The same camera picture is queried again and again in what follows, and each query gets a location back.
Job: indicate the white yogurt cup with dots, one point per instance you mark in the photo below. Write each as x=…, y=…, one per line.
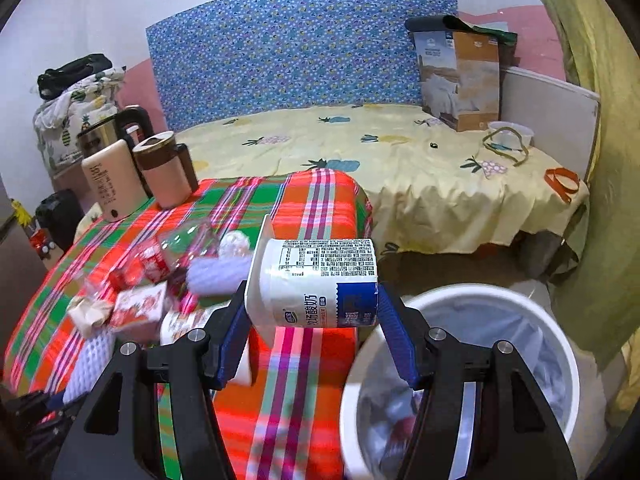
x=310, y=280

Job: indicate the pineapple print cloth bundle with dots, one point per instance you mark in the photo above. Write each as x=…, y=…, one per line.
x=60, y=130

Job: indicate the dark cloth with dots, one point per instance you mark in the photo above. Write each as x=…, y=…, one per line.
x=430, y=22

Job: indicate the white tissue ball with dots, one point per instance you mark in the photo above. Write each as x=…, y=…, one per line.
x=235, y=245

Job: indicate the yellow tag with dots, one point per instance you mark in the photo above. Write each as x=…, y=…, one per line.
x=21, y=212

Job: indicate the red white carton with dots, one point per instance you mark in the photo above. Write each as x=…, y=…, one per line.
x=135, y=305

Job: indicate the red toy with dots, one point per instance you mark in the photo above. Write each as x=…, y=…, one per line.
x=41, y=245

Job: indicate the white foam net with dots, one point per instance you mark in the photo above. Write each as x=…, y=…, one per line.
x=215, y=275
x=90, y=360

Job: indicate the printed cardboard box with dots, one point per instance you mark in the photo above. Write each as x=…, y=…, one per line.
x=465, y=80

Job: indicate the grey fridge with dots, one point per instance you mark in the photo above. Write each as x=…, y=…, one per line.
x=15, y=270

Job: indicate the white paper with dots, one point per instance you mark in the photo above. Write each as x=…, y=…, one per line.
x=90, y=315

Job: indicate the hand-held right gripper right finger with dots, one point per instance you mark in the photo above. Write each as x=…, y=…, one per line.
x=395, y=335

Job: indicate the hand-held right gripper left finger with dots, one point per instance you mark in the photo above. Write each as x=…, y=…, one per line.
x=232, y=340

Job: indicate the blue floral headboard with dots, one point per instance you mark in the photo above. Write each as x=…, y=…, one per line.
x=300, y=45

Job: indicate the brown lidded mug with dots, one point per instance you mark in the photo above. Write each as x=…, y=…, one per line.
x=165, y=175

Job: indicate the black bag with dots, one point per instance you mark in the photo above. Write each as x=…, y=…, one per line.
x=75, y=72

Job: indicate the clear plastic bowl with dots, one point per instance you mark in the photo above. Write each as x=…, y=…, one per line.
x=520, y=132

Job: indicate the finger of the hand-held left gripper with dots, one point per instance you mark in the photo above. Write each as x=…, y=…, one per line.
x=30, y=412

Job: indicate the white panel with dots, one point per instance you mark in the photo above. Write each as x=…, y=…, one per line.
x=545, y=110

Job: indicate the beige thermos kettle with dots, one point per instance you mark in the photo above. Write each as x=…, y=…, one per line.
x=115, y=180

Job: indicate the translucent bin liner bag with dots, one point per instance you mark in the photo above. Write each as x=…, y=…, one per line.
x=500, y=340

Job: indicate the white round trash bin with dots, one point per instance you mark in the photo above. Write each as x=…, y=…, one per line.
x=550, y=320

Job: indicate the yellow pineapple print bed sheet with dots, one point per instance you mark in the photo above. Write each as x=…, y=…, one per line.
x=400, y=160

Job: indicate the plastic bottle red label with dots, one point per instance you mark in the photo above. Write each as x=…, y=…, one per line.
x=160, y=260

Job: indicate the red green plaid blanket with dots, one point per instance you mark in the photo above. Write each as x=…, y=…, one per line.
x=300, y=210

